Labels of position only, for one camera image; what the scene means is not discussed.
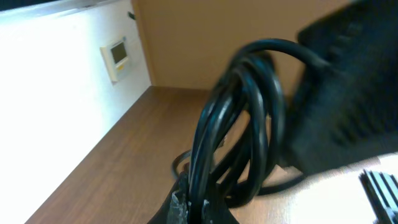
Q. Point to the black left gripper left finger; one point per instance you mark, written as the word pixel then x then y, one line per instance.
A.
pixel 174 210

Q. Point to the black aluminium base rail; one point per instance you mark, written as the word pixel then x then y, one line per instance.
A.
pixel 381 190

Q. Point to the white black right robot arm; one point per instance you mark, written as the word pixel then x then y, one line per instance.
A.
pixel 346 112

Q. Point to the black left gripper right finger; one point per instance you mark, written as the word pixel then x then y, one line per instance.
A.
pixel 214 209

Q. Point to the white wall thermostat panel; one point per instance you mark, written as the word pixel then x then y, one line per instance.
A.
pixel 116 59

